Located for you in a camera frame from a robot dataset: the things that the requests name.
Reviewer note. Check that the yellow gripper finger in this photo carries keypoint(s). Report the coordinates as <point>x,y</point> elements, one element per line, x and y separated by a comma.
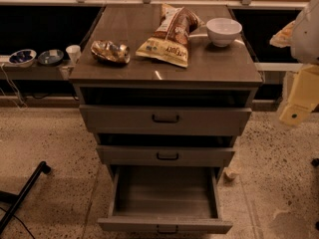
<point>283,37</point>

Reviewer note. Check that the grey side shelf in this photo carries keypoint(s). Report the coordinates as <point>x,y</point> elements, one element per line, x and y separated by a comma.
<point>36,72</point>

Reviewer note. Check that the cabinet caster wheel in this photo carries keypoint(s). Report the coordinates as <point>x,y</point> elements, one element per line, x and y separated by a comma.
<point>230,174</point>

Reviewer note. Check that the blue white bowl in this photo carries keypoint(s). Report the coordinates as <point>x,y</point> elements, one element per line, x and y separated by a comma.
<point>23,58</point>

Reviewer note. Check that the grey drawer cabinet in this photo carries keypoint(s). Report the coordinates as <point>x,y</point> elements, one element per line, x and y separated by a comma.
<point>214,78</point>

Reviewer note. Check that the grey drawer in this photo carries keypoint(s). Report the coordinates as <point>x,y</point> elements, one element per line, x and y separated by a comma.
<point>165,120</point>
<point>165,200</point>
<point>166,156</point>

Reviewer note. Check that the black metal stand leg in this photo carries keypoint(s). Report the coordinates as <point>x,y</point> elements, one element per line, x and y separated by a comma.
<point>15,200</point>

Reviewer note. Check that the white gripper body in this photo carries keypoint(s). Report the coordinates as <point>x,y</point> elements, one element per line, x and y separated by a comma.
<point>306,39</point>

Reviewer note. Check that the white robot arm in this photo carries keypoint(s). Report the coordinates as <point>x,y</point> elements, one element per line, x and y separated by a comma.
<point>302,37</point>

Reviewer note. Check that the dark blue bowl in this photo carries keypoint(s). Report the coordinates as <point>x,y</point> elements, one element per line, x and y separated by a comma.
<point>51,57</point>

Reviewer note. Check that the crumpled shiny snack bag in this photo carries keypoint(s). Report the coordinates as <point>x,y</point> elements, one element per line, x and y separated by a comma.
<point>108,51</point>

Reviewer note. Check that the white paper cup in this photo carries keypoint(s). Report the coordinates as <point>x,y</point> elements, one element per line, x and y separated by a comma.
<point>74,53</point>

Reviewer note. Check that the yellow brown chip bag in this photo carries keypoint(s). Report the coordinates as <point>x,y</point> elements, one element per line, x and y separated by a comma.
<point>169,42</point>

